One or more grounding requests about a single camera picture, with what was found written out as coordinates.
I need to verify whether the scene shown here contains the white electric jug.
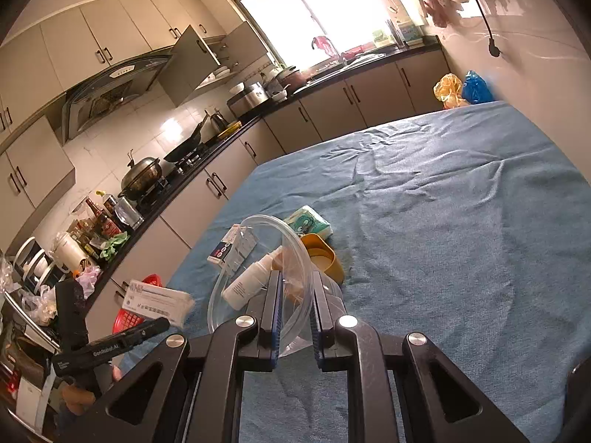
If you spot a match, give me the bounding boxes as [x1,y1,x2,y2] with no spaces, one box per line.
[52,231,89,273]

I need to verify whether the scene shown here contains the white dish rack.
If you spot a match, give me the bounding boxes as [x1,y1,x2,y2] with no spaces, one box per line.
[13,235,66,295]

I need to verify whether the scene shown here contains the white box with coloured label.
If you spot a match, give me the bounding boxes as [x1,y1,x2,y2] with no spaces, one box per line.
[206,223,258,272]

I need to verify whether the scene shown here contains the white printed cardboard box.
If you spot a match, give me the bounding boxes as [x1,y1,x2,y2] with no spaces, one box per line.
[121,279,197,327]

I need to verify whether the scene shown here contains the green cloth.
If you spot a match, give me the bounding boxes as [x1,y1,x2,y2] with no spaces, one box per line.
[98,232,131,260]

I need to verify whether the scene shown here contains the kitchen window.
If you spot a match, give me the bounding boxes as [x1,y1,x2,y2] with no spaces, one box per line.
[210,0,419,72]

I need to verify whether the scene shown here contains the grey upper kitchen cabinets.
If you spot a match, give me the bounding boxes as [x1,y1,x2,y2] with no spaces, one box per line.
[0,0,278,241]

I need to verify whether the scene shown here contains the gas stove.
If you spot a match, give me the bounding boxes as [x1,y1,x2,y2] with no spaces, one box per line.
[136,143,211,206]

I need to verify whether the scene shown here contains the blue plastic bag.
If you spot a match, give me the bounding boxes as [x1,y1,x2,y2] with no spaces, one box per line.
[462,70,496,105]

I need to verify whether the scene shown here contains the grey lower kitchen cabinets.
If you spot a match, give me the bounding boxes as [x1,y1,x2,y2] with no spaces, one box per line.
[85,48,458,324]

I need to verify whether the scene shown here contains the white spray bottle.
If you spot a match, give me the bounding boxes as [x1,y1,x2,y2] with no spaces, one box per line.
[221,246,284,310]

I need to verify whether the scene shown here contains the white pot and bowls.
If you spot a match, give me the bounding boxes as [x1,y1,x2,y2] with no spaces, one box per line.
[260,67,290,102]

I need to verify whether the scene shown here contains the glass mug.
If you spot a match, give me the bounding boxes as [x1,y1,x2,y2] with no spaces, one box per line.
[115,195,145,231]

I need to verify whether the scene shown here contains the person's left hand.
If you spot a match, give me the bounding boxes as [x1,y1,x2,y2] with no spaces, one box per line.
[62,363,125,416]

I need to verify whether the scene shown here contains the yellow plastic bag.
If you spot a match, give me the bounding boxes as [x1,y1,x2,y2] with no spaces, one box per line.
[433,73,468,110]

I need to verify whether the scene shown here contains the grey kitchen cabinets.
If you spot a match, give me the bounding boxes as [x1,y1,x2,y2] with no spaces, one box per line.
[85,48,458,324]
[0,0,278,241]

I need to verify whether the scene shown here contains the green tissue pack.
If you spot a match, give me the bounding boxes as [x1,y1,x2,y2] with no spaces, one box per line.
[281,204,335,241]

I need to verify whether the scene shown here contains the yellow plastic cup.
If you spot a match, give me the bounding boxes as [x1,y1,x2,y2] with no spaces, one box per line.
[299,233,345,285]

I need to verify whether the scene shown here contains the red plastic basket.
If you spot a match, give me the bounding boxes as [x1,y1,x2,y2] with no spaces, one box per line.
[112,274,163,334]

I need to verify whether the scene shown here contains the silver rice cooker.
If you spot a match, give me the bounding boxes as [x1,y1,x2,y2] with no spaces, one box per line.
[226,81,270,119]

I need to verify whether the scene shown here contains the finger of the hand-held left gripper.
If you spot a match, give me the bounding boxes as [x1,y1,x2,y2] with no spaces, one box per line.
[137,316,171,341]

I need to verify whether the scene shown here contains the clear plastic bags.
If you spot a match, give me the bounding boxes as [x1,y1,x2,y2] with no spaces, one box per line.
[0,249,63,333]

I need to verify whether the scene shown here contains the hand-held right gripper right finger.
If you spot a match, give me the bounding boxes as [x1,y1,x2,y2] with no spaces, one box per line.
[311,270,532,443]

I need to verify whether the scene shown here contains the red cloth on faucet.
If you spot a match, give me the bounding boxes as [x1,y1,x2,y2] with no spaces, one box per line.
[311,34,339,57]

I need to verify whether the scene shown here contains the cluster of sauce bottles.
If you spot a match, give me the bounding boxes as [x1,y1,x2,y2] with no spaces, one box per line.
[68,190,124,261]

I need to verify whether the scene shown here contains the blue and white box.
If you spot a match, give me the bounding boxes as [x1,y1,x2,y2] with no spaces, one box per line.
[398,19,424,46]

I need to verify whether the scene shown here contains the black kitchen countertop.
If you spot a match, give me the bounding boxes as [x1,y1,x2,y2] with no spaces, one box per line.
[78,37,443,319]

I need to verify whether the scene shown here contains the steel wok with lid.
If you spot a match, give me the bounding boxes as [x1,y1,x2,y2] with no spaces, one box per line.
[118,149,164,202]

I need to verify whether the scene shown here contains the black frying pan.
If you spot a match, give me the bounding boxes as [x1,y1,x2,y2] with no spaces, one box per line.
[163,110,212,164]

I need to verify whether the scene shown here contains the maroon pot with lid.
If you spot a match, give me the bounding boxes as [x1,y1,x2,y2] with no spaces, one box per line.
[276,66,307,92]

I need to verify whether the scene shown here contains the pink plastic bag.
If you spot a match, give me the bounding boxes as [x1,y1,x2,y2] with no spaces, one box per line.
[75,265,101,295]

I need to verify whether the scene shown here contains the black cable with plug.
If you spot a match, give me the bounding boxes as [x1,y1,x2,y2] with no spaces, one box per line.
[450,0,503,59]

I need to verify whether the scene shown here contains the clear plastic bowl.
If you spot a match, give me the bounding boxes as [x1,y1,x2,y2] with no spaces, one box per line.
[207,213,317,361]

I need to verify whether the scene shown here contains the blue tablecloth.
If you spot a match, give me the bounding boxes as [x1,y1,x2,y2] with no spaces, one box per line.
[124,99,591,443]

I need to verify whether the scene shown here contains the range hood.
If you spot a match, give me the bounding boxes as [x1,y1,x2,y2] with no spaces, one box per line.
[59,53,172,145]

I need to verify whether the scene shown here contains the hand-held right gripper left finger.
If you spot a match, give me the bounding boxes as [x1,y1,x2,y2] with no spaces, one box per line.
[60,270,283,443]

